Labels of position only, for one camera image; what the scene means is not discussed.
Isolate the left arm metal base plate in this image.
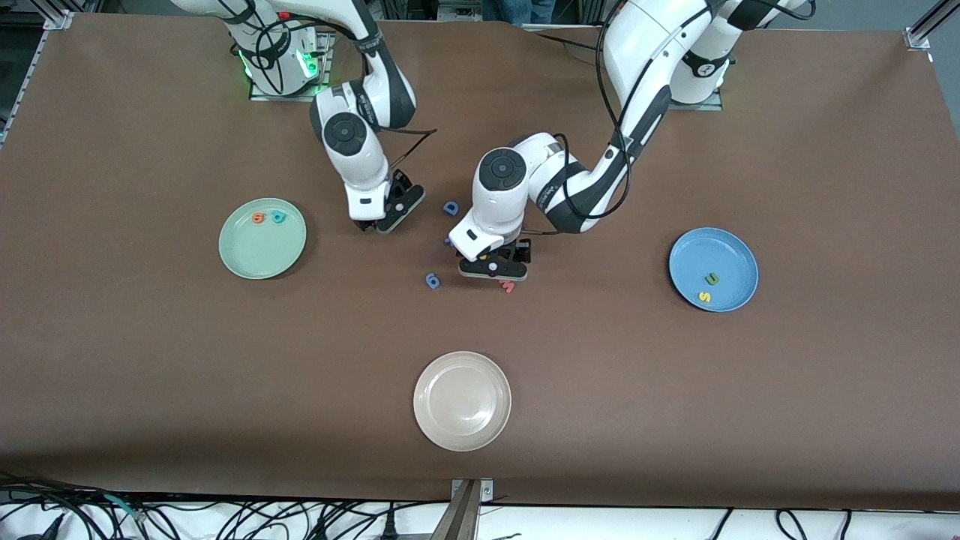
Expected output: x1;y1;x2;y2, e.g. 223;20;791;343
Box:
670;88;725;112

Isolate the black cable on tabletop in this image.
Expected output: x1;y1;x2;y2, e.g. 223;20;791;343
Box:
534;31;602;50

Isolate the light green plate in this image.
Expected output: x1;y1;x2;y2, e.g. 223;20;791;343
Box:
218;198;308;281

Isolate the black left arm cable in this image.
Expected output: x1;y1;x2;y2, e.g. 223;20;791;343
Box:
525;0;713;235

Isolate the blue plate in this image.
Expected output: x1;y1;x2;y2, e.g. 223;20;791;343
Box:
668;227;759;313

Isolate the metal clamp bracket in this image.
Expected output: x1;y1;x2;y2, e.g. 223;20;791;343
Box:
431;478;494;540

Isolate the beige plate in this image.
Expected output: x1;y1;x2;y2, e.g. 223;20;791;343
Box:
413;351;512;452

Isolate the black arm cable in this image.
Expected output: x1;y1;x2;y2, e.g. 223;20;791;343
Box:
225;0;439;173
525;0;713;235

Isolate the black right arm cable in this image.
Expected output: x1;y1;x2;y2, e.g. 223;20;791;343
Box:
225;0;439;173

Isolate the teal cable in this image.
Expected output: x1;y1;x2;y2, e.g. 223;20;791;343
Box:
103;492;148;524

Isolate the person in blue jeans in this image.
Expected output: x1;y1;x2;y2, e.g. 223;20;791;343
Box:
484;0;557;23

